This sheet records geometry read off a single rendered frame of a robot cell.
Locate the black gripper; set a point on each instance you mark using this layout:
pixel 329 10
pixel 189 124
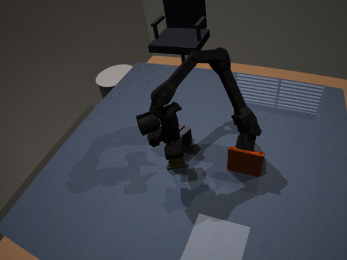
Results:
pixel 174 150

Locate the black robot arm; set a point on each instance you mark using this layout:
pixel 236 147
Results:
pixel 219 60

